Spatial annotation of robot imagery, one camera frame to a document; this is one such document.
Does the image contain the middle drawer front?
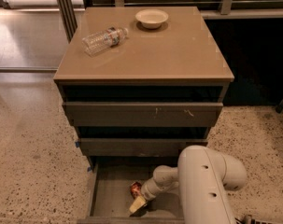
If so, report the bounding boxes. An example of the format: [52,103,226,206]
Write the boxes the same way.
[76,138,207,157]

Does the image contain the brown drawer cabinet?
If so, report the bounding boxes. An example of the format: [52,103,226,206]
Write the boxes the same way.
[52,6,235,173]

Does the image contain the clear plastic water bottle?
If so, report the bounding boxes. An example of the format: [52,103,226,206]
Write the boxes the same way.
[82,27,129,57]

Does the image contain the open bottom drawer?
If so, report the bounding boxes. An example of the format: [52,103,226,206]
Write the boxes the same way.
[77,157,185,224]

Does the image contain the white bowl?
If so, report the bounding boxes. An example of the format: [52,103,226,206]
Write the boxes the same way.
[135,9,169,30]

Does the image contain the top drawer front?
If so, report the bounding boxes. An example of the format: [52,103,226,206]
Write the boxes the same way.
[63,102,223,127]

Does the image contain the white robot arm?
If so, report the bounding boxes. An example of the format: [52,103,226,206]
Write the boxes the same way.
[130,146,247,224]

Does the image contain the red coke can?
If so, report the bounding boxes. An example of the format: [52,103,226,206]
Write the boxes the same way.
[130,182,142,199]

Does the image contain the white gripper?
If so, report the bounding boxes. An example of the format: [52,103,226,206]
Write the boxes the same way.
[129,178,163,215]

